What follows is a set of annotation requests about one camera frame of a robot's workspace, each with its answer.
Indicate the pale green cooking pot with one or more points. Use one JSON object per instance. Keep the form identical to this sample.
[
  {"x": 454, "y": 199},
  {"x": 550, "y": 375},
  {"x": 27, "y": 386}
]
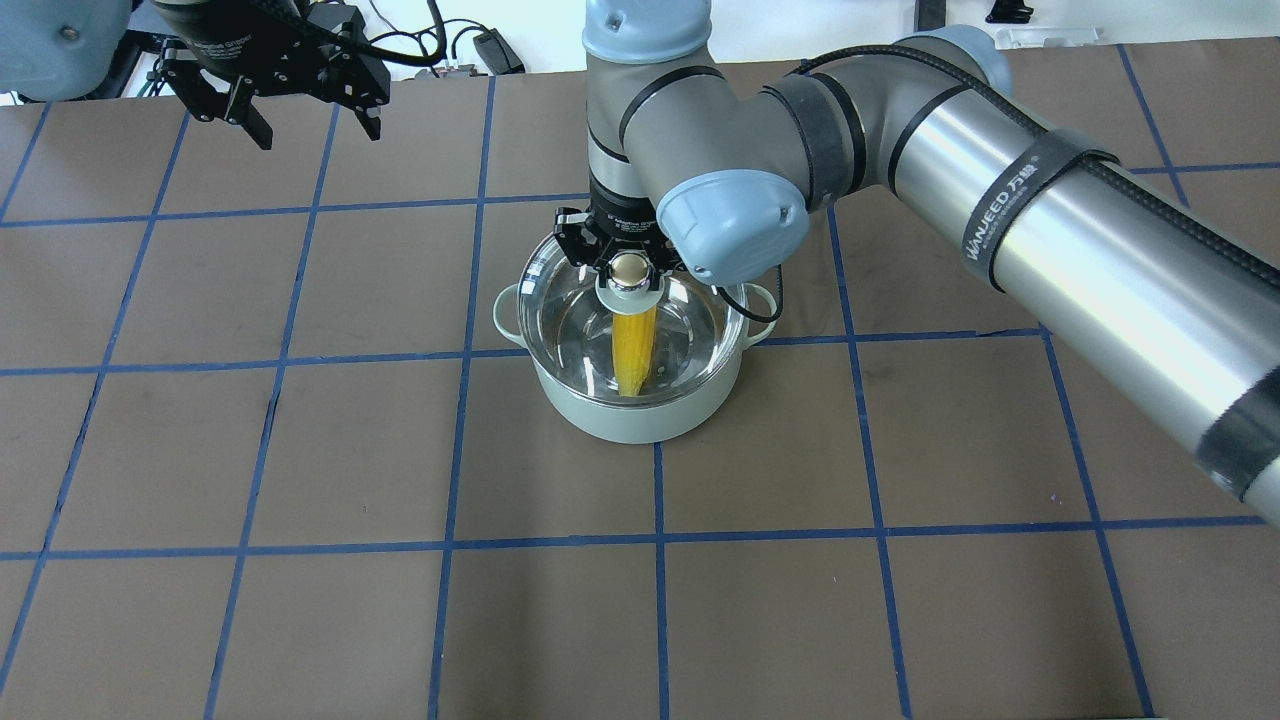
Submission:
[{"x": 645, "y": 425}]

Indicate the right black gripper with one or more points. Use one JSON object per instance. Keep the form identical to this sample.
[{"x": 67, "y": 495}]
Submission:
[{"x": 622, "y": 223}]

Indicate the yellow corn cob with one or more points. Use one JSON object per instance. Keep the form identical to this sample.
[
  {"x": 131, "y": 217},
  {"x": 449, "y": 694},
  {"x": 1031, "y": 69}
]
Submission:
[{"x": 633, "y": 342}]

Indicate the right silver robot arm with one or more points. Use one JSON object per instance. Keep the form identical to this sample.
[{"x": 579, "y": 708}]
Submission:
[{"x": 1178, "y": 317}]

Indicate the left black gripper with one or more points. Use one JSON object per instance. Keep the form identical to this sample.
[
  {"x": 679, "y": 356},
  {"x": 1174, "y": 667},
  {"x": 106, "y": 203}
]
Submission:
[{"x": 207, "y": 47}]

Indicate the glass pot lid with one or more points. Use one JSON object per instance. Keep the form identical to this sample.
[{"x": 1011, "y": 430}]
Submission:
[{"x": 563, "y": 318}]

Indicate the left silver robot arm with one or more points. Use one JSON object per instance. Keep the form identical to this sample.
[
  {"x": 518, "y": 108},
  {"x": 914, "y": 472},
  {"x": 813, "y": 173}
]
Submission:
[{"x": 61, "y": 50}]

